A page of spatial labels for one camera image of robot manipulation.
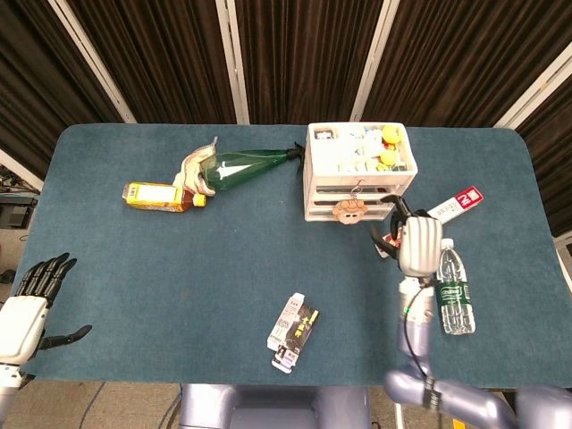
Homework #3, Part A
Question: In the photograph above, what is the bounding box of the clear water bottle green label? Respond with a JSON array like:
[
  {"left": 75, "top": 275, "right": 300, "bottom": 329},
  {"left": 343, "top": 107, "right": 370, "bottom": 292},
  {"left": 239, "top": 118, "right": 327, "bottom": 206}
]
[{"left": 435, "top": 238, "right": 477, "bottom": 335}]

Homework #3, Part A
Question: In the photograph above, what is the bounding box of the flattened black ink carton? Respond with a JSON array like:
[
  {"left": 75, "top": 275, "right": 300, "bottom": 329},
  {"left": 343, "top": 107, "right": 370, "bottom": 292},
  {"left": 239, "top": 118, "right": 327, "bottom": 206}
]
[{"left": 266, "top": 292, "right": 321, "bottom": 373}]

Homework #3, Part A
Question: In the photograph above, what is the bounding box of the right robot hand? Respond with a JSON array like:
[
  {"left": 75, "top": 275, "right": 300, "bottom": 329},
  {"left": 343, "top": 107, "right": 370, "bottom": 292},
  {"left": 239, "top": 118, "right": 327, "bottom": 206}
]
[{"left": 370, "top": 194, "right": 444, "bottom": 277}]

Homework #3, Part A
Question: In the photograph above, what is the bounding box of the white plastic drawer unit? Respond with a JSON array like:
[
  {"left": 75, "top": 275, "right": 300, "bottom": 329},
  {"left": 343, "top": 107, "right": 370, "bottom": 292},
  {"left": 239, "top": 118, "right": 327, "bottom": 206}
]
[{"left": 304, "top": 122, "right": 419, "bottom": 223}]

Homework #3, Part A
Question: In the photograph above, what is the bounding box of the fluffy plush keychain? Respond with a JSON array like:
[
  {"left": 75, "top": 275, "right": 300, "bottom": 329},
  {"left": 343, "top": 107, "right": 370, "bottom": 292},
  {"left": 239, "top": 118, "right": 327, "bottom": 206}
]
[{"left": 333, "top": 185, "right": 370, "bottom": 226}]

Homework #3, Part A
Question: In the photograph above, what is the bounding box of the green plastic spray bottle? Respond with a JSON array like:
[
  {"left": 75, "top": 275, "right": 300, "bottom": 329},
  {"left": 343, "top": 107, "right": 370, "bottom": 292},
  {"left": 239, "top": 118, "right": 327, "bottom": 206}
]
[{"left": 198, "top": 143, "right": 307, "bottom": 194}]

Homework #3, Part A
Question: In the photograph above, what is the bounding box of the yellow label tea bottle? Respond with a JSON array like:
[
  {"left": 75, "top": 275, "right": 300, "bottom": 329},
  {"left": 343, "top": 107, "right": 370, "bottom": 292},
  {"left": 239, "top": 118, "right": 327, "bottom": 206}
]
[{"left": 122, "top": 181, "right": 208, "bottom": 215}]

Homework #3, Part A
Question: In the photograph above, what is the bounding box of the long white red-print box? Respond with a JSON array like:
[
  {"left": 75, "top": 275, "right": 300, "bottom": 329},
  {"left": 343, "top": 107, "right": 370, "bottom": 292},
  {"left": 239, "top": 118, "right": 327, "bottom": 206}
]
[{"left": 373, "top": 186, "right": 485, "bottom": 261}]

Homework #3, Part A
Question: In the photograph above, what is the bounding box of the grey robot torso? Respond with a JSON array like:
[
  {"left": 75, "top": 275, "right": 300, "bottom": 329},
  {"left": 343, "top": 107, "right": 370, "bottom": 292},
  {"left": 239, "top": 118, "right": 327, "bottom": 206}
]
[{"left": 178, "top": 383, "right": 373, "bottom": 429}]

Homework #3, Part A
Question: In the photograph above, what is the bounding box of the clear plastic drawer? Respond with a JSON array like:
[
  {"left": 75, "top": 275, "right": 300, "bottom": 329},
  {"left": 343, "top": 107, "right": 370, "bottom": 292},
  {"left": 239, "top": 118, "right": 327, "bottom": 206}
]
[
  {"left": 315, "top": 181, "right": 404, "bottom": 197},
  {"left": 309, "top": 206, "right": 391, "bottom": 222},
  {"left": 312, "top": 194, "right": 397, "bottom": 208}
]

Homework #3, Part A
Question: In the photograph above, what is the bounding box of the patterned beige cloth pouch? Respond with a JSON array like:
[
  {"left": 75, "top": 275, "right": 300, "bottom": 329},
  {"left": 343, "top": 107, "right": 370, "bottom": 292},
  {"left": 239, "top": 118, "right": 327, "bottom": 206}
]
[{"left": 172, "top": 136, "right": 220, "bottom": 197}]

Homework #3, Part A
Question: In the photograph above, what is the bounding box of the white screen frame post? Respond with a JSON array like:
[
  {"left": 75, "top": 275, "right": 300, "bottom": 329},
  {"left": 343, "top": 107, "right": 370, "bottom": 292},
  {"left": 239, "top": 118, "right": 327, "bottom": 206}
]
[
  {"left": 214, "top": 0, "right": 251, "bottom": 125},
  {"left": 493, "top": 38, "right": 572, "bottom": 130},
  {"left": 349, "top": 0, "right": 404, "bottom": 122},
  {"left": 0, "top": 148, "right": 45, "bottom": 192},
  {"left": 47, "top": 0, "right": 138, "bottom": 124}
]

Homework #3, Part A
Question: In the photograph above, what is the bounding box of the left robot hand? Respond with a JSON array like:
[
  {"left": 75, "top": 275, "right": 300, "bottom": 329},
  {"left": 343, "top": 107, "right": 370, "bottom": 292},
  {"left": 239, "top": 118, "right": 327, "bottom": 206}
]
[{"left": 0, "top": 252, "right": 94, "bottom": 366}]

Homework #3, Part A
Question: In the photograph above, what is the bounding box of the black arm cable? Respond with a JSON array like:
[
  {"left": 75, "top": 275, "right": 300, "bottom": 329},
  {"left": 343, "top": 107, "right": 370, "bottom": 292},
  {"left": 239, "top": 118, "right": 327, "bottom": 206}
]
[{"left": 400, "top": 279, "right": 444, "bottom": 429}]

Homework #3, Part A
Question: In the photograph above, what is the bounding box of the yellow rubber duck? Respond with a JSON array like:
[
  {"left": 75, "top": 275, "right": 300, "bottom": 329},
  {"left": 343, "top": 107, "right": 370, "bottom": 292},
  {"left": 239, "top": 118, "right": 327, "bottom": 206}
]
[
  {"left": 377, "top": 149, "right": 399, "bottom": 172},
  {"left": 381, "top": 124, "right": 402, "bottom": 149}
]

